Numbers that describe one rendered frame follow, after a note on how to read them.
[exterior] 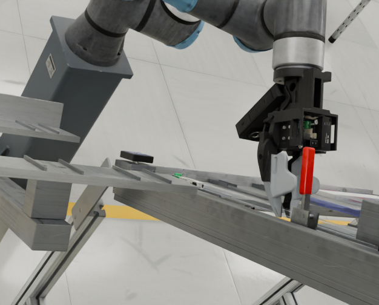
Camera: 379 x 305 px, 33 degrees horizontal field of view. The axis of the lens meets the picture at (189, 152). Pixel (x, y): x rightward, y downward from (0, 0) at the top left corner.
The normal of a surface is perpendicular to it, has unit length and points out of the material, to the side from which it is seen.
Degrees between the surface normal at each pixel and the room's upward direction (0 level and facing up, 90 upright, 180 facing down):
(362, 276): 90
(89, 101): 90
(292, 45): 67
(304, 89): 90
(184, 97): 0
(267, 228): 90
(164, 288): 0
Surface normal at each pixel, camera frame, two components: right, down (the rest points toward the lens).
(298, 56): -0.17, -0.11
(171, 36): -0.02, 0.82
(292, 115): -0.83, -0.11
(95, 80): 0.34, 0.79
